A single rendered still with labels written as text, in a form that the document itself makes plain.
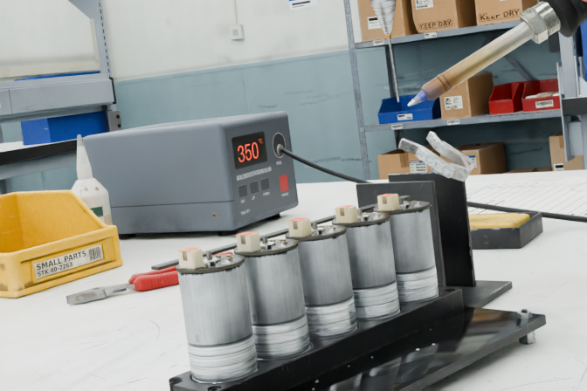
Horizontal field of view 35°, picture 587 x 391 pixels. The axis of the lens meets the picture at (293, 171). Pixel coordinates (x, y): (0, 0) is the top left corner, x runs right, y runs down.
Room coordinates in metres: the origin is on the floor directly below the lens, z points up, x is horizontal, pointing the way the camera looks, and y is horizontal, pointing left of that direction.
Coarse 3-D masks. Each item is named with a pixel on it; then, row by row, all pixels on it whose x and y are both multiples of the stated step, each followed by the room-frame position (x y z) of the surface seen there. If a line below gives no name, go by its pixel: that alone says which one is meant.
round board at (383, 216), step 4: (376, 212) 0.40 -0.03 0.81; (364, 216) 0.39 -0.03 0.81; (372, 216) 0.39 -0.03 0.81; (380, 216) 0.39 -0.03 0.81; (384, 216) 0.39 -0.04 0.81; (388, 216) 0.39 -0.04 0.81; (332, 220) 0.40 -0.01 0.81; (360, 220) 0.39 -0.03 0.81; (364, 220) 0.39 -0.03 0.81; (368, 220) 0.39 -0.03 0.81; (372, 220) 0.39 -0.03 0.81; (376, 220) 0.38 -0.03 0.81; (380, 220) 0.39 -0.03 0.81; (384, 220) 0.39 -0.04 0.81; (332, 224) 0.39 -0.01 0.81; (336, 224) 0.39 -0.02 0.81; (340, 224) 0.39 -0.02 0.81; (344, 224) 0.39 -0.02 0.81; (348, 224) 0.38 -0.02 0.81; (352, 224) 0.38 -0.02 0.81; (356, 224) 0.38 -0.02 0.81; (360, 224) 0.38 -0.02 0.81; (364, 224) 0.38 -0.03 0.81
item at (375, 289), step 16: (368, 224) 0.38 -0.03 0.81; (384, 224) 0.39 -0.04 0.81; (352, 240) 0.38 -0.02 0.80; (368, 240) 0.38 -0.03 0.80; (384, 240) 0.39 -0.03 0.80; (352, 256) 0.38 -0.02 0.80; (368, 256) 0.38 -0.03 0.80; (384, 256) 0.39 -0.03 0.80; (352, 272) 0.39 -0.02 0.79; (368, 272) 0.38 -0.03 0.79; (384, 272) 0.39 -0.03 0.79; (352, 288) 0.39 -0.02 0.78; (368, 288) 0.38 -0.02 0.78; (384, 288) 0.38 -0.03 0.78; (368, 304) 0.38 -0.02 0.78; (384, 304) 0.38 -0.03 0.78
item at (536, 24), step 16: (528, 16) 0.40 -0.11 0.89; (544, 16) 0.40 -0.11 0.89; (512, 32) 0.41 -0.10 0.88; (528, 32) 0.40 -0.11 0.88; (544, 32) 0.40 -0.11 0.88; (496, 48) 0.40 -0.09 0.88; (512, 48) 0.41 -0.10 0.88; (464, 64) 0.41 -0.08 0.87; (480, 64) 0.40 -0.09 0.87; (432, 80) 0.41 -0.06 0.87; (448, 80) 0.40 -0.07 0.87; (464, 80) 0.41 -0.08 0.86; (432, 96) 0.41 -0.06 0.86
